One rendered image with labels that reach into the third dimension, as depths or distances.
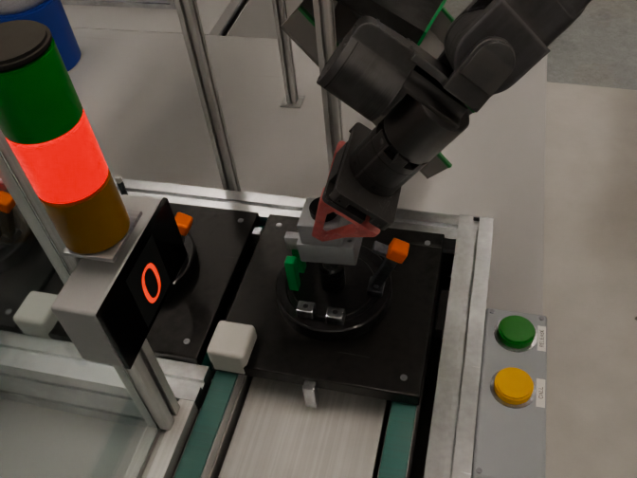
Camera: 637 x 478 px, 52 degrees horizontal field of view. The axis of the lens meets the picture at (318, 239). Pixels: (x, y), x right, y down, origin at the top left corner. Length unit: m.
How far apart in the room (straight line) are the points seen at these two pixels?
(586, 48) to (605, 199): 2.08
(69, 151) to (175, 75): 1.01
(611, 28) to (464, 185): 2.30
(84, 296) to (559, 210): 0.77
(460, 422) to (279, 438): 0.20
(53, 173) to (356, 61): 0.25
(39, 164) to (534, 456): 0.53
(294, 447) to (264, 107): 0.72
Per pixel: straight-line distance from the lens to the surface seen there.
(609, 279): 0.99
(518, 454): 0.71
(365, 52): 0.54
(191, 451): 0.74
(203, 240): 0.88
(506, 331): 0.77
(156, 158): 1.22
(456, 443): 0.70
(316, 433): 0.76
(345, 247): 0.69
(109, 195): 0.47
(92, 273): 0.51
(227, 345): 0.74
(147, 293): 0.53
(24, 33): 0.42
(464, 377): 0.74
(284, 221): 0.88
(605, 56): 3.12
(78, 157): 0.44
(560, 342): 0.91
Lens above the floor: 1.59
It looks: 47 degrees down
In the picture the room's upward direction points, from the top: 7 degrees counter-clockwise
